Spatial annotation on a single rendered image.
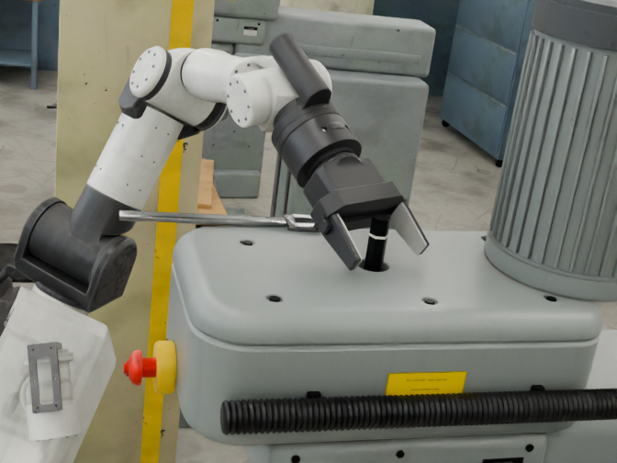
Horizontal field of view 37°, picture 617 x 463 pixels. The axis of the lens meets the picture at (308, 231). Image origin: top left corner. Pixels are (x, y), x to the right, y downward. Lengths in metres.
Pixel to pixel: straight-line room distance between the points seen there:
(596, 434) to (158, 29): 1.86
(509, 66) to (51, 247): 7.23
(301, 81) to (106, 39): 1.64
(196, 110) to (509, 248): 0.51
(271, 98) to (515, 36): 7.30
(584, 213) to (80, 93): 1.90
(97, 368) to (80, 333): 0.06
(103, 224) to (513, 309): 0.63
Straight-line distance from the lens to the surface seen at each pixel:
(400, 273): 1.07
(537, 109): 1.07
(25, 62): 9.44
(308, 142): 1.08
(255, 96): 1.11
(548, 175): 1.06
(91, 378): 1.38
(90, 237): 1.38
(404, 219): 1.10
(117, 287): 1.43
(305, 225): 1.14
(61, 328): 1.37
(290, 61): 1.12
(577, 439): 1.18
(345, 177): 1.07
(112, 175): 1.38
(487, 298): 1.05
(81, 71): 2.71
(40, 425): 1.25
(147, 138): 1.37
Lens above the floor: 2.31
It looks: 21 degrees down
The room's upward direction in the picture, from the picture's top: 8 degrees clockwise
